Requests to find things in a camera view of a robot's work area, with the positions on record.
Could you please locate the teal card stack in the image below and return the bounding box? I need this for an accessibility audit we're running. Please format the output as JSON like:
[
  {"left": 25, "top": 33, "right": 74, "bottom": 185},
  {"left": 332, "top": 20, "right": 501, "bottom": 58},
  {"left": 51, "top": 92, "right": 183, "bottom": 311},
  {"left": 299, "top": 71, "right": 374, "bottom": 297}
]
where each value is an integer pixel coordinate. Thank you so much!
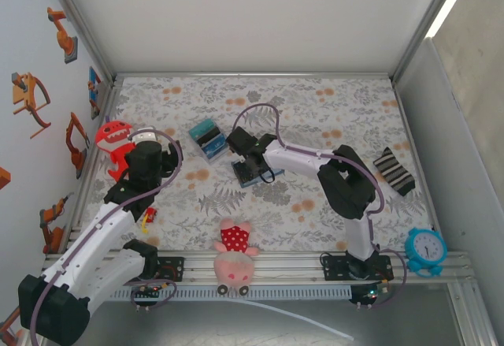
[{"left": 188, "top": 119, "right": 217, "bottom": 138}]

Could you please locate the red shark plush toy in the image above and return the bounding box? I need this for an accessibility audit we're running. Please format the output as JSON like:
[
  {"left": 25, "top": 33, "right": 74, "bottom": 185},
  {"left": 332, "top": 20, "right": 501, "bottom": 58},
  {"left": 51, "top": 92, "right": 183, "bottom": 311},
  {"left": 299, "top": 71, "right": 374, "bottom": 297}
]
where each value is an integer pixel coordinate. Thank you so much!
[{"left": 94, "top": 120, "right": 137, "bottom": 181}]

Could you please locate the blue open box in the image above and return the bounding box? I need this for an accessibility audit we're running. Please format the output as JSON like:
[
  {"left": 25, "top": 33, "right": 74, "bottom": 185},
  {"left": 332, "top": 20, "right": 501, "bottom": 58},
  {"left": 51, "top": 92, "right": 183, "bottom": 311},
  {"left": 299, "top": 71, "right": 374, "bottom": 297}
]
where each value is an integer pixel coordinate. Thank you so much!
[{"left": 187, "top": 118, "right": 230, "bottom": 166}]

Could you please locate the small red yellow toy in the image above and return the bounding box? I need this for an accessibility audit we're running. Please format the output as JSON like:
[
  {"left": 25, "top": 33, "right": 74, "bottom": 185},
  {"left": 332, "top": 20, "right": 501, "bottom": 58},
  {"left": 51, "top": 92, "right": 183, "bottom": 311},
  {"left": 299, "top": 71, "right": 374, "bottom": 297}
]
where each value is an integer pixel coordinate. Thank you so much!
[{"left": 140, "top": 208, "right": 158, "bottom": 234}]

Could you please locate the floral patterned table mat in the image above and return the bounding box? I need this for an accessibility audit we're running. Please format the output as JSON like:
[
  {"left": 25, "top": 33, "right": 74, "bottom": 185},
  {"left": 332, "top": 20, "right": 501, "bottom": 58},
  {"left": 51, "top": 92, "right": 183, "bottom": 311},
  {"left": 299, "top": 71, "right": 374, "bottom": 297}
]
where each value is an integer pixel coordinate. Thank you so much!
[{"left": 80, "top": 76, "right": 438, "bottom": 252}]

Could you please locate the pink pig plush toy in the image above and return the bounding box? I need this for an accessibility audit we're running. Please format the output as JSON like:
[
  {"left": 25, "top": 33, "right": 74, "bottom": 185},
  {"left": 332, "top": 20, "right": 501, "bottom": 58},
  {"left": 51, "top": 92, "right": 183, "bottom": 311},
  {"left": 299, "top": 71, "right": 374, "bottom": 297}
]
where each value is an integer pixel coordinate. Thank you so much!
[{"left": 213, "top": 219, "right": 261, "bottom": 296}]

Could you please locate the round black circuit board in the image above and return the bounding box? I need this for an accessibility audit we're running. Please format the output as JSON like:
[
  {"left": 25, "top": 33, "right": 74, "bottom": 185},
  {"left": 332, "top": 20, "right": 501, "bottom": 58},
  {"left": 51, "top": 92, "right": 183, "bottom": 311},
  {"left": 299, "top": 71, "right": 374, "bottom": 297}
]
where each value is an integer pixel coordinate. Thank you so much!
[
  {"left": 349, "top": 282, "right": 389, "bottom": 310},
  {"left": 132, "top": 282, "right": 175, "bottom": 312}
]

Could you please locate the black beige striped sock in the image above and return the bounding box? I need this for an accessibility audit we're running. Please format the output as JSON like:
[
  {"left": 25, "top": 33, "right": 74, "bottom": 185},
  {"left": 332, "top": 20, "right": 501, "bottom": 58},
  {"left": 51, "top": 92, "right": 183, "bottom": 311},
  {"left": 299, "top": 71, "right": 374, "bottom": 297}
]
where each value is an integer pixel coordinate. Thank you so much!
[{"left": 372, "top": 147, "right": 417, "bottom": 196}]

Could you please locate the thin white tube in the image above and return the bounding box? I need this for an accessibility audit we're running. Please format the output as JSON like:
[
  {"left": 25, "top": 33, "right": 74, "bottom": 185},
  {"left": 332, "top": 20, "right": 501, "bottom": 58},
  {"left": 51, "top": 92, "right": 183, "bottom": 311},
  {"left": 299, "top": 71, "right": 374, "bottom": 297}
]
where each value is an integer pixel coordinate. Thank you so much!
[{"left": 226, "top": 297, "right": 355, "bottom": 342}]

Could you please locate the blue alarm clock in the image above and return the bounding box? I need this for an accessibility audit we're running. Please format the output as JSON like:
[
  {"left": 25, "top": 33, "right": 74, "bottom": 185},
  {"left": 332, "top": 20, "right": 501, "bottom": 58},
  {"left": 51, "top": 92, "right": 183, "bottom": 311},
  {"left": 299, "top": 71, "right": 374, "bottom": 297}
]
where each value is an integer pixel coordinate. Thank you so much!
[{"left": 404, "top": 227, "right": 449, "bottom": 278}]

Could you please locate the white LED light strip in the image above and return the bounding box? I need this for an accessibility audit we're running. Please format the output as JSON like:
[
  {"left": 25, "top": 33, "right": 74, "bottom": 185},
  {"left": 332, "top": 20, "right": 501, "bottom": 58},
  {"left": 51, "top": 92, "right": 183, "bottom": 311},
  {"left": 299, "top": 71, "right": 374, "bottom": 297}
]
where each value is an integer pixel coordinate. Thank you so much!
[{"left": 424, "top": 0, "right": 480, "bottom": 40}]

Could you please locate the aluminium back rail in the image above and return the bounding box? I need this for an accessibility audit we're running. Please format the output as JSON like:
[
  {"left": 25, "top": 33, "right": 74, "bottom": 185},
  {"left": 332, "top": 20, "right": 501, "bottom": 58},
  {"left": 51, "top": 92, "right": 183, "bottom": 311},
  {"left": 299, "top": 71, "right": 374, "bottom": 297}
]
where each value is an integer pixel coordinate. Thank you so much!
[{"left": 113, "top": 71, "right": 395, "bottom": 80}]

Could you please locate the blue orange wall sticker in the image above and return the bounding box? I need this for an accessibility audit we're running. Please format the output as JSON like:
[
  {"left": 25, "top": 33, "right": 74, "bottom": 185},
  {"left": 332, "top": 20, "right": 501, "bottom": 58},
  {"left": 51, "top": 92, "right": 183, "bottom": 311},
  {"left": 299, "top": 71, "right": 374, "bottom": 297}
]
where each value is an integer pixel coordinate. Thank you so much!
[{"left": 87, "top": 66, "right": 103, "bottom": 121}]

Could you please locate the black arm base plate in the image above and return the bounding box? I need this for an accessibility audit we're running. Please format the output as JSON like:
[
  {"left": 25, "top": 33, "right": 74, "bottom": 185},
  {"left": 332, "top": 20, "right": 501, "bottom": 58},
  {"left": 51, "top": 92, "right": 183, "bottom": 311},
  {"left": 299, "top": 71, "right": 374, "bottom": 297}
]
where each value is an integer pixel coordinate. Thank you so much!
[
  {"left": 322, "top": 254, "right": 395, "bottom": 282},
  {"left": 153, "top": 256, "right": 186, "bottom": 283}
]

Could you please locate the wide aluminium front rail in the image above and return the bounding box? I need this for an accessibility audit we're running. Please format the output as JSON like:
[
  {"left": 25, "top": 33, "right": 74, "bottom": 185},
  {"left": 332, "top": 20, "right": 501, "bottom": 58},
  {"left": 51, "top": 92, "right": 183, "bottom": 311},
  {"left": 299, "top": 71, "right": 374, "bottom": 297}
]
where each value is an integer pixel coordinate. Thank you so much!
[{"left": 39, "top": 251, "right": 477, "bottom": 287}]

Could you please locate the white slotted cable duct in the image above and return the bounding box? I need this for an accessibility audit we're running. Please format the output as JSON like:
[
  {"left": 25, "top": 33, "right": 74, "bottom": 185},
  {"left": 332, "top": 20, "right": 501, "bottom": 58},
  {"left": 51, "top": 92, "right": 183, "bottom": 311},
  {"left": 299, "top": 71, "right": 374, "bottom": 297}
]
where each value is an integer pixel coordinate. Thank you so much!
[{"left": 104, "top": 285, "right": 353, "bottom": 301}]

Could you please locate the orange claw gripper wall sticker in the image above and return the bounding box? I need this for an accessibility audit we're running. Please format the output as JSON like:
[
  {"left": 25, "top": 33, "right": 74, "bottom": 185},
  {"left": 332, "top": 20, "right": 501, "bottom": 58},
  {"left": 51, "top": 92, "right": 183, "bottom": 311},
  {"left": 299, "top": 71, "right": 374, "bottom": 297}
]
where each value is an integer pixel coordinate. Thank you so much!
[{"left": 10, "top": 72, "right": 52, "bottom": 140}]

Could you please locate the aluminium frame post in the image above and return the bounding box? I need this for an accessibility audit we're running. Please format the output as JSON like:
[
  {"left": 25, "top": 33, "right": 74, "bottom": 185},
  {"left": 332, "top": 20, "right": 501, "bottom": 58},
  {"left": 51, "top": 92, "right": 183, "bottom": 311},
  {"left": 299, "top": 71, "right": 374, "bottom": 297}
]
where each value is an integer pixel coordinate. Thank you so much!
[
  {"left": 391, "top": 0, "right": 468, "bottom": 83},
  {"left": 41, "top": 0, "right": 118, "bottom": 83}
]

